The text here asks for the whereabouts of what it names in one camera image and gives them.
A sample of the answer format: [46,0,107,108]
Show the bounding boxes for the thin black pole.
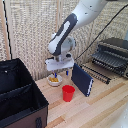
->
[2,0,13,61]

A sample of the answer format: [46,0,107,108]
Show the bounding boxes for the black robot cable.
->
[73,3,128,62]

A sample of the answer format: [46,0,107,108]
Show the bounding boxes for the black fabric storage box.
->
[0,58,50,128]

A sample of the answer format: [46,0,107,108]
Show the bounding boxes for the black wire oven tray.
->
[91,50,128,74]

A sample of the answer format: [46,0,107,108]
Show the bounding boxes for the red plastic cup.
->
[61,84,76,103]

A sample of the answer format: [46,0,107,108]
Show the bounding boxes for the wooden screen post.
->
[52,0,64,75]

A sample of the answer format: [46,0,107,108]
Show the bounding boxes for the white bowl with yellow food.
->
[47,73,63,88]

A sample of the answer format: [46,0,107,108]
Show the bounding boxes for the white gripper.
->
[44,55,75,80]

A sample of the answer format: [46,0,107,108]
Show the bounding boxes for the dark blue book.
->
[70,62,94,98]

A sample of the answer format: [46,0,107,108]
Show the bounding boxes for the toaster oven door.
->
[79,63,112,85]

